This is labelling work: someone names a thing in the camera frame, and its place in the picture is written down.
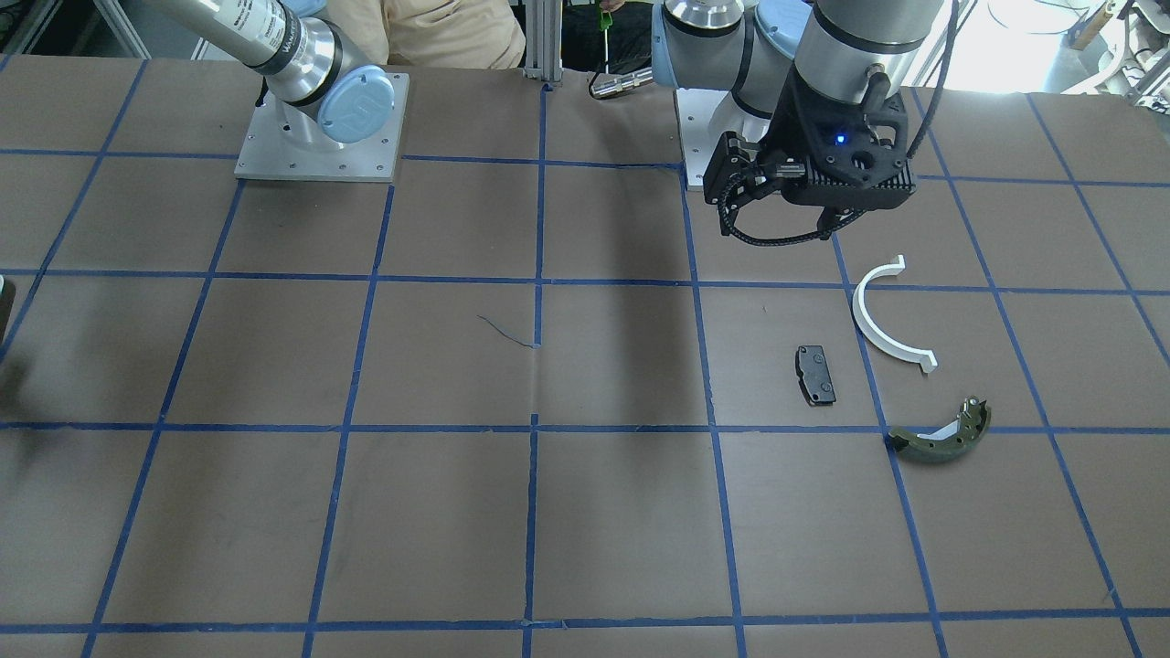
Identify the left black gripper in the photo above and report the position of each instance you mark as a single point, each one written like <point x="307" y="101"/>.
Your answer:
<point x="792" y="139"/>

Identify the olive green brake shoe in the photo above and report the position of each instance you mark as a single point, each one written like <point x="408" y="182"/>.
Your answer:
<point x="956" y="439"/>

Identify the black brake pad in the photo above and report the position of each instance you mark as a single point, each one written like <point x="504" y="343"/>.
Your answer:
<point x="814" y="376"/>

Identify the white curved plastic bracket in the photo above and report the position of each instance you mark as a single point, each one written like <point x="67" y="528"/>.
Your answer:
<point x="875" y="330"/>

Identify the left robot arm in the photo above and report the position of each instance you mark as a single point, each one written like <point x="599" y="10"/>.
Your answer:
<point x="858" y="52"/>

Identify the aluminium frame post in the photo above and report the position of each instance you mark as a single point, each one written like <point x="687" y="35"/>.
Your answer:
<point x="543" y="29"/>

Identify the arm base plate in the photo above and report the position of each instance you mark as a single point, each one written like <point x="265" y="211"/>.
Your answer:
<point x="703" y="116"/>
<point x="361" y="145"/>

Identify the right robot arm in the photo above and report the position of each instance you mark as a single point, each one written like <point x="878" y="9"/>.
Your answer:
<point x="306" y="60"/>

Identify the person in beige shirt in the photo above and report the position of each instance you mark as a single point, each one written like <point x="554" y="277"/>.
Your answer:
<point x="435" y="34"/>

